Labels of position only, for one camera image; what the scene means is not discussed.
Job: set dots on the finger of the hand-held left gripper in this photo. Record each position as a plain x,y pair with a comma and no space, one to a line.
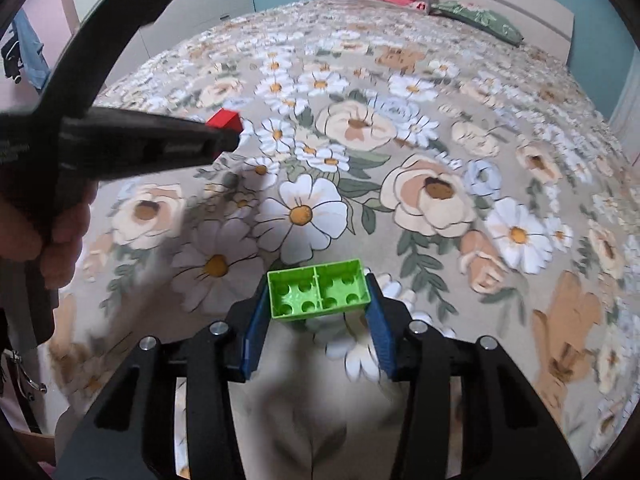
170,140

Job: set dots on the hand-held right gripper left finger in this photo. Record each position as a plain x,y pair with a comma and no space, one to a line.
256,332

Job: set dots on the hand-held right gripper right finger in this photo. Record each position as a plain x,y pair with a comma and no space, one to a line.
380,332

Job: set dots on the red wooden block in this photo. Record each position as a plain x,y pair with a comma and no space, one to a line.
225,120

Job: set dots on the light green plastic brick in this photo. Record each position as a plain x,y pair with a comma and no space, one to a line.
320,290

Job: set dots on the person's left hand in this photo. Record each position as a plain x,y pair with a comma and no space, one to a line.
67,240

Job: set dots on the blue hanging garment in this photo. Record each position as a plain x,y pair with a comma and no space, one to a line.
30,50

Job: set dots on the floral bedsheet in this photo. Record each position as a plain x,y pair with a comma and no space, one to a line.
450,135

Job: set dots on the metal clasp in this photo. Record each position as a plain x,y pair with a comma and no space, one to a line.
25,375

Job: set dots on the green floral pillow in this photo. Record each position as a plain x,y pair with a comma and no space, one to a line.
480,20

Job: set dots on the beige headboard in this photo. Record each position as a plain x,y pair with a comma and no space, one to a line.
525,15

